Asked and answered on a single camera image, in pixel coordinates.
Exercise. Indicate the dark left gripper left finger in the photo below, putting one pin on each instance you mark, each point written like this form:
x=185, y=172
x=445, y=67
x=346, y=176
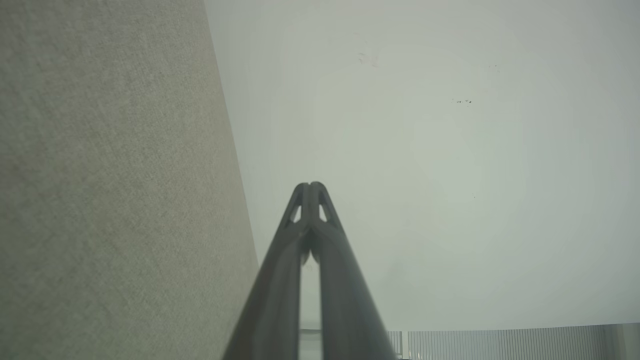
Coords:
x=272, y=300

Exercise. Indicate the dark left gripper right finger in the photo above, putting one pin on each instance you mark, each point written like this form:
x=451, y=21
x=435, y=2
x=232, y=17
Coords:
x=345, y=300

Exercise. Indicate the white ribbed panel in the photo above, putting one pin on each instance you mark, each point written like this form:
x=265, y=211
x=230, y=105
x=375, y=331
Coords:
x=500, y=345

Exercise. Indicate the grey-beige fabric sofa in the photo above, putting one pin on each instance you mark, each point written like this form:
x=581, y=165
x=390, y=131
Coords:
x=100, y=175

